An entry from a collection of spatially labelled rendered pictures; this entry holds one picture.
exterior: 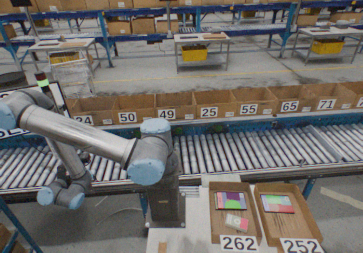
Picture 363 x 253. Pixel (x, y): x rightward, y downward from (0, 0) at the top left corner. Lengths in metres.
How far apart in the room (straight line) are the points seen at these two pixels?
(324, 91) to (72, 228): 3.02
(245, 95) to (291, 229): 1.38
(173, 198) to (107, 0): 5.67
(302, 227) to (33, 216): 2.51
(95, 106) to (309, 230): 2.10
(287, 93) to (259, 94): 0.31
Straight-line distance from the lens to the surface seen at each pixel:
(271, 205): 1.68
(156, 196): 1.34
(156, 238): 1.51
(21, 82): 4.81
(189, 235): 1.51
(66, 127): 1.01
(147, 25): 6.12
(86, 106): 2.48
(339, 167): 2.23
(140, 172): 0.95
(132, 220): 2.50
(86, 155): 1.60
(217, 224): 1.54
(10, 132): 1.73
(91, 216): 2.66
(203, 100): 2.36
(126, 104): 2.37
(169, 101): 2.33
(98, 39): 6.36
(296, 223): 1.68
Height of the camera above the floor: 2.08
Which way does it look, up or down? 33 degrees down
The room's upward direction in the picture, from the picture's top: 2 degrees counter-clockwise
